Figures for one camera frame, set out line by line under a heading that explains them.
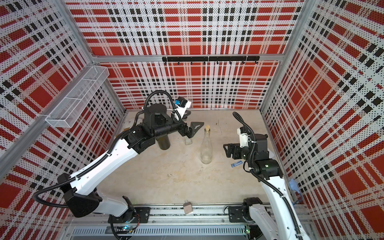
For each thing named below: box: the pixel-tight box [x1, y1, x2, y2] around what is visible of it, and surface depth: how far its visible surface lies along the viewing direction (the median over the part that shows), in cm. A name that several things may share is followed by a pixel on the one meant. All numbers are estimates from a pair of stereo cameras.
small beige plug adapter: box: [183, 200, 193, 214], surface depth 76 cm
